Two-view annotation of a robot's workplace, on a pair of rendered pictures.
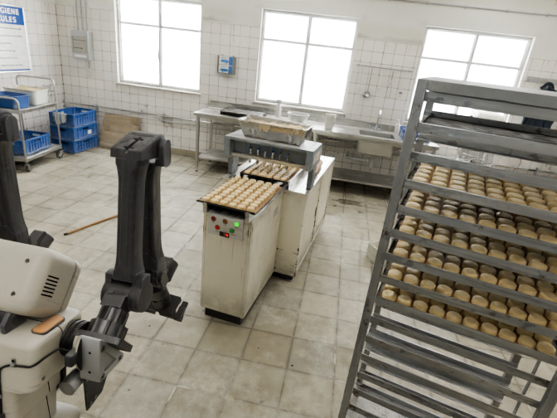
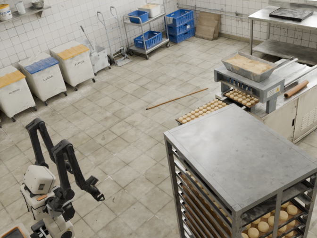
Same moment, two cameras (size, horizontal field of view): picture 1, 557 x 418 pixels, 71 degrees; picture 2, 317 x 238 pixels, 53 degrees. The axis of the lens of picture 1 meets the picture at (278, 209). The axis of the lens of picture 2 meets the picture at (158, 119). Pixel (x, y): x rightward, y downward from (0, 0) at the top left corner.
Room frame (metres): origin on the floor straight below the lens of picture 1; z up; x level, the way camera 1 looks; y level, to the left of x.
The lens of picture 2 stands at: (0.20, -1.34, 2.88)
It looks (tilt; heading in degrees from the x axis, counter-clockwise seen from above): 35 degrees down; 46
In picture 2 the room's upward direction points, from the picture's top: 9 degrees counter-clockwise
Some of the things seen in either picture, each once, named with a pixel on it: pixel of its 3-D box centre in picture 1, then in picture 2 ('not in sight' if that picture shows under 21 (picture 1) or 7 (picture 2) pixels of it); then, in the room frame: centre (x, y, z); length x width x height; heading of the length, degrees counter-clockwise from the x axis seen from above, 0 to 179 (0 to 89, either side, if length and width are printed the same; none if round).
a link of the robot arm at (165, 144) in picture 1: (149, 216); (74, 165); (0.94, 0.34, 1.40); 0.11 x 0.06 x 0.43; 82
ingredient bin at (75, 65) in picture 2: not in sight; (74, 65); (3.27, 3.91, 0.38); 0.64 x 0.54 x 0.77; 80
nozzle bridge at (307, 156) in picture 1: (272, 159); (246, 87); (3.07, 0.10, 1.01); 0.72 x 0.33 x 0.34; 75
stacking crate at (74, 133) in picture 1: (75, 129); (179, 26); (6.02, 3.37, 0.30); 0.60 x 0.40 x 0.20; 172
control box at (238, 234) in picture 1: (225, 226); not in sight; (2.23, 0.32, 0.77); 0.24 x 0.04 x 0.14; 75
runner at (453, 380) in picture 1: (430, 370); not in sight; (1.46, -0.82, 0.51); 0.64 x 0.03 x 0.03; 67
